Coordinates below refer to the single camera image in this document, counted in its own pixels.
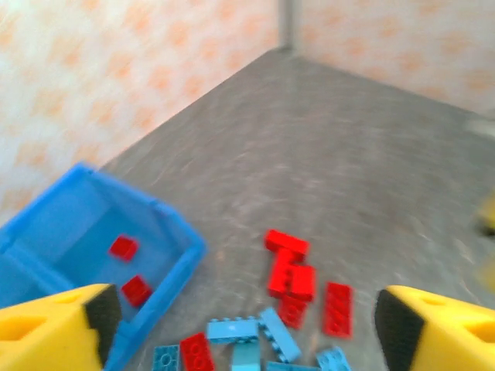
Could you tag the light blue lego brick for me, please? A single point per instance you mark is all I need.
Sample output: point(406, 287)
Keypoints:
point(279, 334)
point(290, 367)
point(232, 331)
point(245, 358)
point(333, 360)

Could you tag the teal lego brick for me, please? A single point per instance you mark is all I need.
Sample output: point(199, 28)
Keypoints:
point(166, 358)

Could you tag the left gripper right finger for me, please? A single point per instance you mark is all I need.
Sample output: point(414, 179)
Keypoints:
point(444, 332)

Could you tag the blue divided plastic bin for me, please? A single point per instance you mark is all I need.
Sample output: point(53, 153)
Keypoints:
point(58, 216)

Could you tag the long red lego brick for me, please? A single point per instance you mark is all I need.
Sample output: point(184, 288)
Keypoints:
point(287, 242)
point(338, 310)

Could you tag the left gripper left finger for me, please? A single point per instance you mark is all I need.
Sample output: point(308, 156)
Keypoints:
point(42, 336)

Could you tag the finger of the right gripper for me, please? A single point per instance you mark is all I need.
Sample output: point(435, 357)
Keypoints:
point(487, 216)
point(489, 274)

